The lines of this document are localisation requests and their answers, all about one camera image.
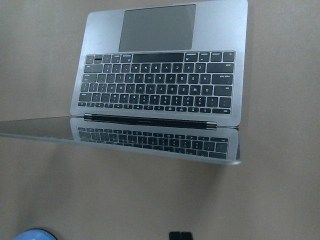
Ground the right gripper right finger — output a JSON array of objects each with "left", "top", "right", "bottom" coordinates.
[{"left": 180, "top": 231, "right": 193, "bottom": 240}]

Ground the blue desk lamp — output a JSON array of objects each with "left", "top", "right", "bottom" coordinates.
[{"left": 14, "top": 228, "right": 57, "bottom": 240}]

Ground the silver grey laptop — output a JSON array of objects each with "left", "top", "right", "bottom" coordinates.
[{"left": 0, "top": 0, "right": 248, "bottom": 165}]

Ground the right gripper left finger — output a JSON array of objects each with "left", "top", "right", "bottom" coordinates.
[{"left": 169, "top": 231, "right": 181, "bottom": 240}]

